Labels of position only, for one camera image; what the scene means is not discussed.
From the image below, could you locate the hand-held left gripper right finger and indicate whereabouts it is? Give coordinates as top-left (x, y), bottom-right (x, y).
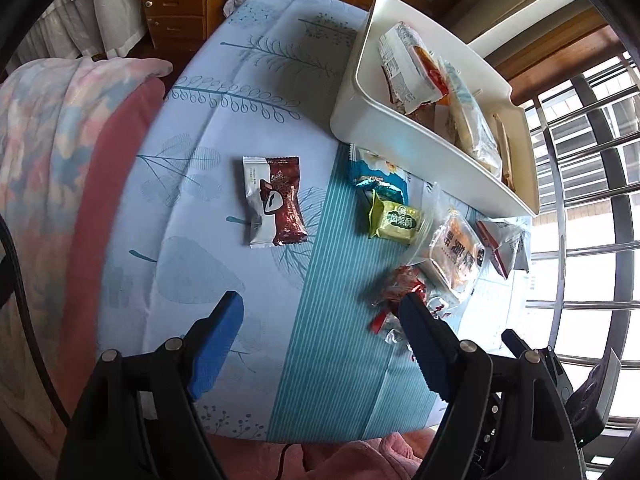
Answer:
top-left (397, 292), bottom-right (586, 480)

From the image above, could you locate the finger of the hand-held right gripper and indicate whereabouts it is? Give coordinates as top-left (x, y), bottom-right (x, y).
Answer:
top-left (501, 329), bottom-right (536, 354)
top-left (542, 346), bottom-right (575, 403)

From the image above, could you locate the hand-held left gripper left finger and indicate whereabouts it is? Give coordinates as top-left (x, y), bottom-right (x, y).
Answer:
top-left (57, 290), bottom-right (246, 480)

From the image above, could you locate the clear red candy wrapper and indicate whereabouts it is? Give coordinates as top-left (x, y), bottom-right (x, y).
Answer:
top-left (370, 265), bottom-right (451, 346)

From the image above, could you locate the clear fried cookie packet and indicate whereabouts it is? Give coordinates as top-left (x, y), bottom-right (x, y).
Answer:
top-left (405, 182), bottom-right (488, 301)

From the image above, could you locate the white plastic storage bin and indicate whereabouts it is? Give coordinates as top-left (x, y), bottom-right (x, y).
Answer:
top-left (330, 0), bottom-right (541, 218)

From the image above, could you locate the clear sponge cake packet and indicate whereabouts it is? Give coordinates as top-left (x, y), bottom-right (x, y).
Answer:
top-left (440, 60), bottom-right (503, 176)

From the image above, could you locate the small white and red packet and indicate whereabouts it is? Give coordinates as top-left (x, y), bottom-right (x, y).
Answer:
top-left (475, 217), bottom-right (531, 281)

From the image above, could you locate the green snack packet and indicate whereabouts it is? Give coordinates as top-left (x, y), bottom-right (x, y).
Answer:
top-left (369, 190), bottom-right (426, 246)

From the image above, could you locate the brown chocolate snack packet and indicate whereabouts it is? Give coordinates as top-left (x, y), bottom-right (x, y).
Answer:
top-left (265, 156), bottom-right (309, 247)

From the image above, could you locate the small teal snack packet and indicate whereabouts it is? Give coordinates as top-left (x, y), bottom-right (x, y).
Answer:
top-left (355, 175), bottom-right (406, 206)

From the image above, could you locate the white chocolate snack packet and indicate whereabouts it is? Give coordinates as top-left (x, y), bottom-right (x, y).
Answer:
top-left (242, 156), bottom-right (281, 250)

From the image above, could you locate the pink blanket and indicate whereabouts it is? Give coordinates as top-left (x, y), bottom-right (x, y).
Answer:
top-left (50, 77), bottom-right (166, 411)

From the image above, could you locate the blue packet with white flower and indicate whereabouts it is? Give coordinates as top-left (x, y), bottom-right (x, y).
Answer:
top-left (347, 145), bottom-right (411, 201)

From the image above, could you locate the pastel patterned blanket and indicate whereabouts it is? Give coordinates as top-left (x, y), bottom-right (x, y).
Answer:
top-left (0, 57), bottom-right (173, 461)

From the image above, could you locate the white packet with red stripe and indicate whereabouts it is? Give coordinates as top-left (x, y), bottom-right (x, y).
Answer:
top-left (377, 22), bottom-right (451, 116)

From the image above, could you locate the wooden chest of drawers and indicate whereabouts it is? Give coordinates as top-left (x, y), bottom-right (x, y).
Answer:
top-left (135, 0), bottom-right (211, 61)

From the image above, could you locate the white ruffled bed skirt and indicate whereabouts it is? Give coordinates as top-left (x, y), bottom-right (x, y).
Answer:
top-left (15, 0), bottom-right (148, 68)

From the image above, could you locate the black cable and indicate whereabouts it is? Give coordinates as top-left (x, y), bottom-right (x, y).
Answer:
top-left (0, 215), bottom-right (71, 426)

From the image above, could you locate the wooden window frame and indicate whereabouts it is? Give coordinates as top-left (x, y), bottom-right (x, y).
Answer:
top-left (475, 10), bottom-right (631, 106)

